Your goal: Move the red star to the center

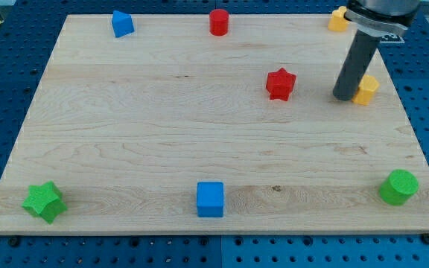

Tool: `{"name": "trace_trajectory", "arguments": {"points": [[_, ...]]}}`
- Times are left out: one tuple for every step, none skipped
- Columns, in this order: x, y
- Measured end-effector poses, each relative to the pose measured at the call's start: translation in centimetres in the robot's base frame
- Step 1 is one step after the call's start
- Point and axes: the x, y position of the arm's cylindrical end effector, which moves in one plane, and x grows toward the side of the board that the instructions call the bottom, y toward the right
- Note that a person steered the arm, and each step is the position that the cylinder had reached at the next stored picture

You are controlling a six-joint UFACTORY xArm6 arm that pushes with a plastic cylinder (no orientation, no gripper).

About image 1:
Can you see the red cylinder block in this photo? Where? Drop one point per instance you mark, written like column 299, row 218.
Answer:
column 219, row 22

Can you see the robot arm flange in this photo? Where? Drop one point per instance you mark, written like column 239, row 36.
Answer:
column 378, row 18

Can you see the green star block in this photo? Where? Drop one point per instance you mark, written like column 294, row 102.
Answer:
column 44, row 201

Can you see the yellow hexagon block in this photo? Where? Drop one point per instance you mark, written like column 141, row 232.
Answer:
column 366, row 90

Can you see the fiducial marker tag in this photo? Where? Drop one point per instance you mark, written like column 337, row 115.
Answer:
column 391, row 39

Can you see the red star block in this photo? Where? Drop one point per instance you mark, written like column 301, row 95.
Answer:
column 280, row 84

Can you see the green cylinder block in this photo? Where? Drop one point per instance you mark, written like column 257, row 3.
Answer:
column 398, row 187

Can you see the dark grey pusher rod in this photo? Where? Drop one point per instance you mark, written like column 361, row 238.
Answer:
column 357, row 61

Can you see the blue cube block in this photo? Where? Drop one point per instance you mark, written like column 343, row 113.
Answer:
column 210, row 199

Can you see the blue triangular prism block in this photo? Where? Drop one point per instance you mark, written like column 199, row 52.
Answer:
column 122, row 24

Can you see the yellow block at top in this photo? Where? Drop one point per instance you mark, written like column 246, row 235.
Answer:
column 338, row 22

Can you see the wooden board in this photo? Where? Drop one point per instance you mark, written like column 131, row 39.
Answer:
column 127, row 127

